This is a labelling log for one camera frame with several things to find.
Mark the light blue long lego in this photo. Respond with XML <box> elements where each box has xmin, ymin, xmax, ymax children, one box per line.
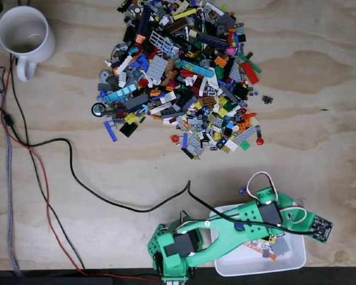
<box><xmin>103</xmin><ymin>84</ymin><xmax>138</xmax><ymax>105</ymax></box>

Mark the white square lego plate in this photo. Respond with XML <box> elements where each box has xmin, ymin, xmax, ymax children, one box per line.
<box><xmin>224</xmin><ymin>138</ymin><xmax>240</xmax><ymax>151</ymax></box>

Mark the large grey lego plate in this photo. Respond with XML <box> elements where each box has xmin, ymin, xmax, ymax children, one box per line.
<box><xmin>145</xmin><ymin>55</ymin><xmax>170</xmax><ymax>81</ymax></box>

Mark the white red servo cable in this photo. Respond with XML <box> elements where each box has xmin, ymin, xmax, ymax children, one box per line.
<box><xmin>245</xmin><ymin>171</ymin><xmax>281</xmax><ymax>205</ymax></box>

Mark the blue lego plate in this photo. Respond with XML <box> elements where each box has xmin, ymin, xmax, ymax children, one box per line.
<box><xmin>104</xmin><ymin>121</ymin><xmax>118</xmax><ymax>143</ymax></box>

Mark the navy long lego plate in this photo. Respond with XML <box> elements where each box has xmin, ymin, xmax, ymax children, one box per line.
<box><xmin>195</xmin><ymin>32</ymin><xmax>228</xmax><ymax>51</ymax></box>

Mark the black camera cable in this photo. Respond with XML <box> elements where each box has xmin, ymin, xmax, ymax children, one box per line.
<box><xmin>2</xmin><ymin>109</ymin><xmax>315</xmax><ymax>236</ymax></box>

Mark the black lego brick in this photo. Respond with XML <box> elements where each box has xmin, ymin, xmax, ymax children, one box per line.
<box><xmin>119</xmin><ymin>121</ymin><xmax>139</xmax><ymax>138</ymax></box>

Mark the grey rectangular lego plate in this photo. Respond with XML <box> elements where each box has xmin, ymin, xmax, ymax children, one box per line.
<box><xmin>233</xmin><ymin>126</ymin><xmax>256</xmax><ymax>145</ymax></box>

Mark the black lego wheel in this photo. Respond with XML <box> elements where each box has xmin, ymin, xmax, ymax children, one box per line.
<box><xmin>91</xmin><ymin>102</ymin><xmax>107</xmax><ymax>118</ymax></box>

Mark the yellow long lego plate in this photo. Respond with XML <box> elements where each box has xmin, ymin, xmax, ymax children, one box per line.
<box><xmin>172</xmin><ymin>8</ymin><xmax>198</xmax><ymax>21</ymax></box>

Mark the white ceramic mug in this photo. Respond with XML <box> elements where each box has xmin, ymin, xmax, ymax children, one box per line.
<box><xmin>0</xmin><ymin>5</ymin><xmax>56</xmax><ymax>83</ymax></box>

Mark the black camera circuit board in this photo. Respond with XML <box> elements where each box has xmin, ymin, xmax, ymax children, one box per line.
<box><xmin>310</xmin><ymin>216</ymin><xmax>334</xmax><ymax>245</ymax></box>

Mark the white lego lattice fence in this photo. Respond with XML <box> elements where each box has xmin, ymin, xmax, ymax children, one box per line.
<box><xmin>150</xmin><ymin>29</ymin><xmax>173</xmax><ymax>57</ymax></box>

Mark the white plastic bin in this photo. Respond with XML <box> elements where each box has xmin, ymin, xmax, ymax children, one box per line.
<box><xmin>209</xmin><ymin>204</ymin><xmax>307</xmax><ymax>277</ymax></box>

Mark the thin black cable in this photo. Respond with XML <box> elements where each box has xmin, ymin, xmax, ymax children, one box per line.
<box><xmin>9</xmin><ymin>55</ymin><xmax>86</xmax><ymax>270</ymax></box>

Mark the grey braided cable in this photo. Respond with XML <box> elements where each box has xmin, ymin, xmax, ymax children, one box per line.
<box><xmin>0</xmin><ymin>64</ymin><xmax>22</xmax><ymax>276</ymax></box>

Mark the white red printed lego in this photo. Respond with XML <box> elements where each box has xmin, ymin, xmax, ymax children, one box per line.
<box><xmin>242</xmin><ymin>240</ymin><xmax>263</xmax><ymax>252</ymax></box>

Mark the cyan long lego tile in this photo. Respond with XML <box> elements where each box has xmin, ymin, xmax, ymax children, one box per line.
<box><xmin>180</xmin><ymin>60</ymin><xmax>216</xmax><ymax>78</ymax></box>

